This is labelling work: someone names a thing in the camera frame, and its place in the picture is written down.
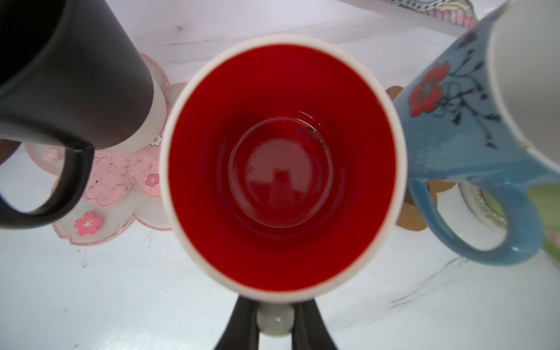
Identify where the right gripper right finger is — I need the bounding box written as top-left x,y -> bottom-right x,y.
292,299 -> 338,350

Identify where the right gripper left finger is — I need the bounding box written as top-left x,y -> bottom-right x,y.
214,295 -> 260,350

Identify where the brown paw coaster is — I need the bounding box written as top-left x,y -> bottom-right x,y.
384,85 -> 456,233

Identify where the red interior white mug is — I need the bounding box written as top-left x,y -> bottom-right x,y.
158,34 -> 408,337

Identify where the pink flower coaster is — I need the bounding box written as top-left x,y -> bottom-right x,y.
23,53 -> 189,246

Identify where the patterned round white coaster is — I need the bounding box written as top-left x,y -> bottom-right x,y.
459,183 -> 507,234

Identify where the white mug green handle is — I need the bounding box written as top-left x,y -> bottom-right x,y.
527,185 -> 560,268

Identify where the white mug blue handle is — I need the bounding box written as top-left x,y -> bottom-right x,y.
394,1 -> 559,265

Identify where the black mug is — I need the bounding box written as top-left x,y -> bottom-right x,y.
1,1 -> 167,229

